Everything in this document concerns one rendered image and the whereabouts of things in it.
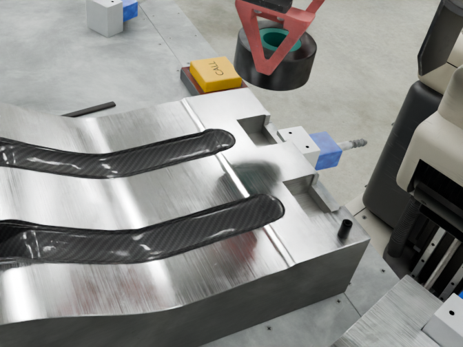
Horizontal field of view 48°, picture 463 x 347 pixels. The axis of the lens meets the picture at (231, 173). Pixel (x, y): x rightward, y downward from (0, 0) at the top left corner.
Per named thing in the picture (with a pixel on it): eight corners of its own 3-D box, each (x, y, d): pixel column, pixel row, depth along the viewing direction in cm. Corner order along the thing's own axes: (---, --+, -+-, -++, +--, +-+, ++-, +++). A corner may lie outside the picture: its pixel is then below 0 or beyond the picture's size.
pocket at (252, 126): (264, 137, 65) (269, 113, 62) (285, 164, 62) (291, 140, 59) (231, 144, 63) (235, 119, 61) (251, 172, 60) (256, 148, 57)
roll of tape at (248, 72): (296, 101, 51) (304, 70, 48) (220, 75, 52) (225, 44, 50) (317, 64, 56) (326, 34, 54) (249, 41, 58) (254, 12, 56)
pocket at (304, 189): (309, 196, 58) (317, 172, 56) (336, 230, 55) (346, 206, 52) (275, 206, 56) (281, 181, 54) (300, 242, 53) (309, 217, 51)
